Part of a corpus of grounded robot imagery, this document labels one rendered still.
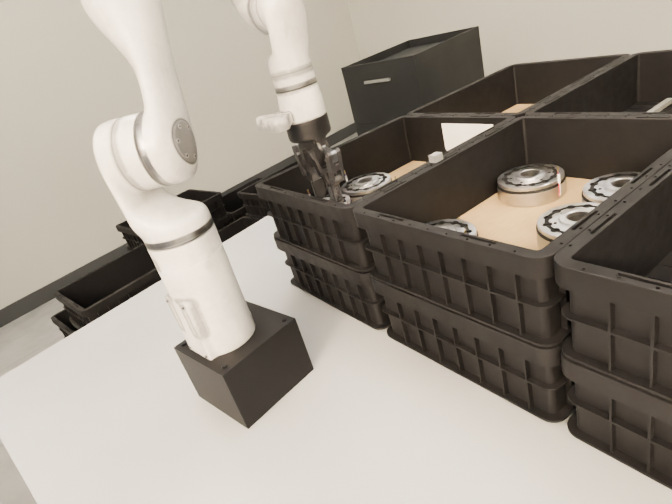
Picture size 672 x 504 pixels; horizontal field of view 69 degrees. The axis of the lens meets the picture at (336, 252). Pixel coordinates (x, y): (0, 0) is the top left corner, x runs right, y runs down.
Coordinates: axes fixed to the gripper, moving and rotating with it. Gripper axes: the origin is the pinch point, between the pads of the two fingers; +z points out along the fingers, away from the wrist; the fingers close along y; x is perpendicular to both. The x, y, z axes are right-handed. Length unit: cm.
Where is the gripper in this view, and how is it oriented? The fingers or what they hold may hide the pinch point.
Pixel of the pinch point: (327, 193)
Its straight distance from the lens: 88.9
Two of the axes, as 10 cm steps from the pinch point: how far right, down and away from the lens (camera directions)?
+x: -8.2, 4.4, -3.7
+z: 2.6, 8.6, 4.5
